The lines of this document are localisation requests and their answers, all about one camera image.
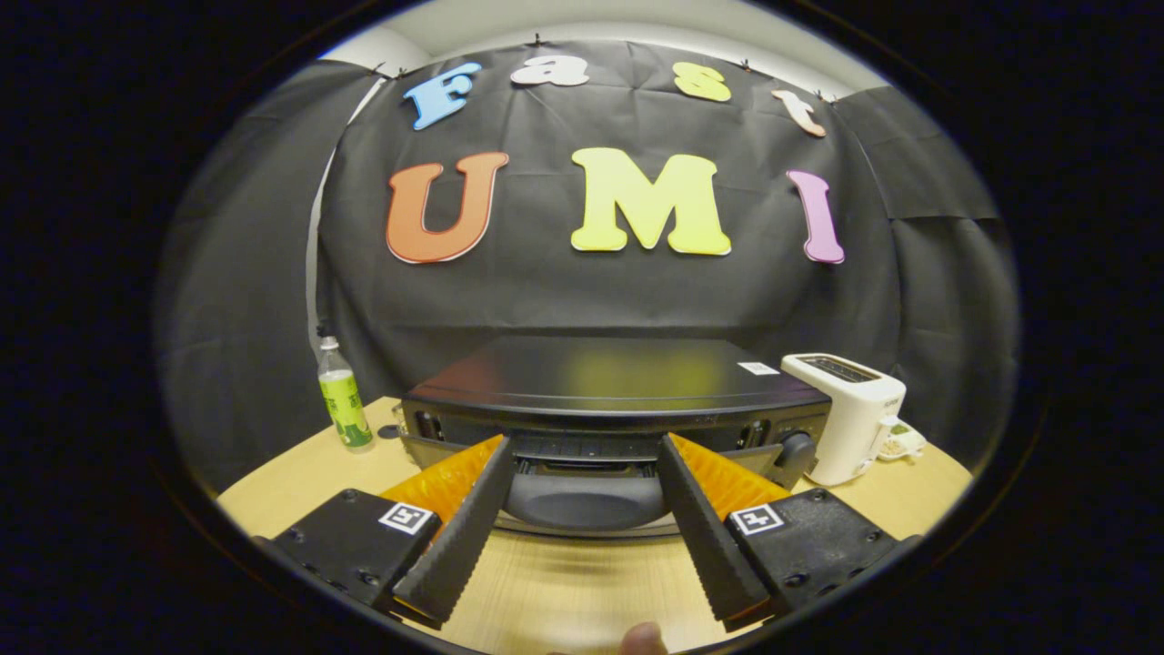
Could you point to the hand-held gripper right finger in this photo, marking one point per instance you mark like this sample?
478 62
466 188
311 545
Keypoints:
700 528

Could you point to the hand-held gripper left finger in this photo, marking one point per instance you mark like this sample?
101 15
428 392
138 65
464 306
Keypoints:
468 523

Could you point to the black toaster oven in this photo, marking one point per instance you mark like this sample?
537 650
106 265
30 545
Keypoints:
609 377

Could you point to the white pop-up toaster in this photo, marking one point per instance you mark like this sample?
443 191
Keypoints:
850 418

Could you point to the green label plastic bottle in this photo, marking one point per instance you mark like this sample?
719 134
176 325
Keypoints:
344 400

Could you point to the white divided snack tray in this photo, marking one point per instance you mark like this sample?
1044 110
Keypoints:
905 444

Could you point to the black backdrop cloth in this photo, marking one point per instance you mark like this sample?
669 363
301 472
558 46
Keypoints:
591 300

